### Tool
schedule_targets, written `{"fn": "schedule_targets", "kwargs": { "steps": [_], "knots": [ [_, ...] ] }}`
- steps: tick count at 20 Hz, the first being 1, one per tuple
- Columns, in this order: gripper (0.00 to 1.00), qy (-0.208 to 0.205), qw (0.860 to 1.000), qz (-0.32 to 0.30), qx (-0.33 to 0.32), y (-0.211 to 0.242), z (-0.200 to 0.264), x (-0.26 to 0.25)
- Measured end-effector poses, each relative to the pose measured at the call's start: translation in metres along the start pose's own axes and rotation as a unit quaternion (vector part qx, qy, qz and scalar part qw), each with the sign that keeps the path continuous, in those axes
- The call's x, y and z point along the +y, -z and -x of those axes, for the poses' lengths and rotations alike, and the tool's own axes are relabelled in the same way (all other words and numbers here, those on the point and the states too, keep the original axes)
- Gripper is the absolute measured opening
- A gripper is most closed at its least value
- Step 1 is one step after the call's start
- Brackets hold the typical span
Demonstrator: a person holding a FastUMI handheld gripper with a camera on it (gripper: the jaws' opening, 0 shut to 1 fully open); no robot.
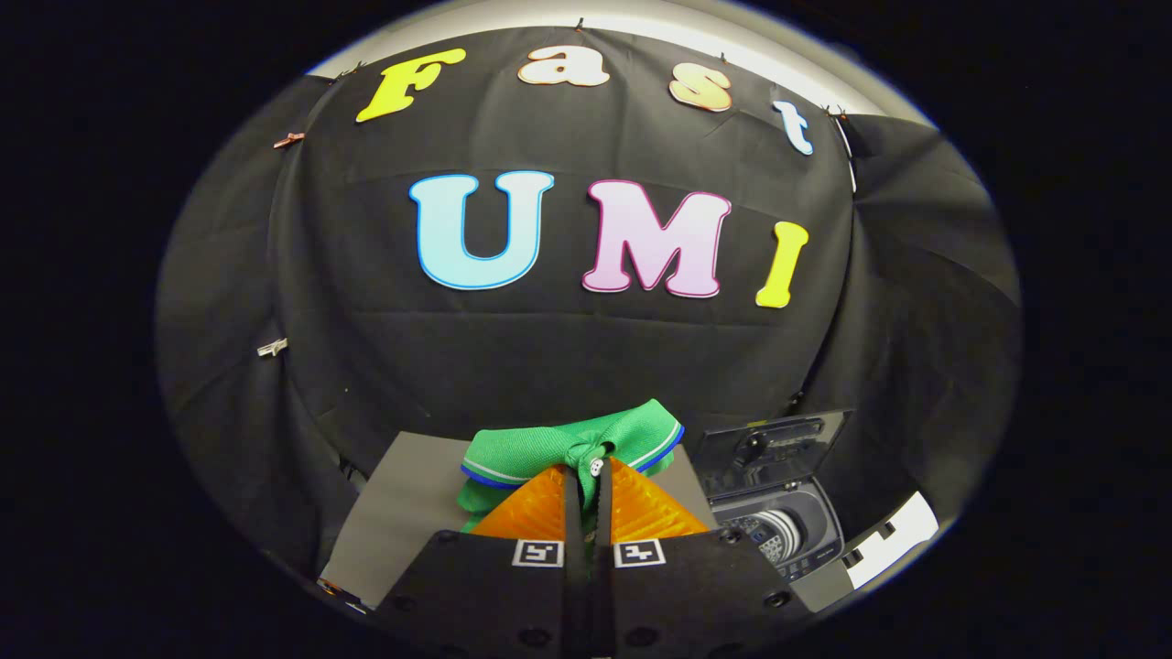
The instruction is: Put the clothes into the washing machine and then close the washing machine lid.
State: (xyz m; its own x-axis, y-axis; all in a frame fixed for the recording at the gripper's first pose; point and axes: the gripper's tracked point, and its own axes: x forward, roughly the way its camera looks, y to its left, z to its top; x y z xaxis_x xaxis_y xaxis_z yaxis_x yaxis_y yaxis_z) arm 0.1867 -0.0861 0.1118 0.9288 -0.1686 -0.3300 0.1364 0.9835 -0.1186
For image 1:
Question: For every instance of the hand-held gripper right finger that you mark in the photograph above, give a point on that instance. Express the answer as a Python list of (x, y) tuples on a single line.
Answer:
[(678, 595)]

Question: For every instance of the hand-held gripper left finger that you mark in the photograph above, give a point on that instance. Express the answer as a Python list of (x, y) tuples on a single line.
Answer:
[(494, 595)]

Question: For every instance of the black washing machine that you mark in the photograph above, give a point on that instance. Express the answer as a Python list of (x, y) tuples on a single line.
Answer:
[(787, 531)]

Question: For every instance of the green polo shirt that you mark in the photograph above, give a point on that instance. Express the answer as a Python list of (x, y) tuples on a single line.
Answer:
[(540, 448)]

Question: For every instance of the dark washing machine lid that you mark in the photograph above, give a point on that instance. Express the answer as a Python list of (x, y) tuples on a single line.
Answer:
[(778, 448)]

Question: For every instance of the white patterned board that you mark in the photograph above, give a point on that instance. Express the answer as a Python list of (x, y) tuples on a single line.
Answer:
[(893, 549)]

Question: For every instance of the white clip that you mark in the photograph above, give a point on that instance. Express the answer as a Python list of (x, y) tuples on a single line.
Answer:
[(272, 348)]

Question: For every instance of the red clip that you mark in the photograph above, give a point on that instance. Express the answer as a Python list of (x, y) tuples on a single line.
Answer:
[(288, 140)]

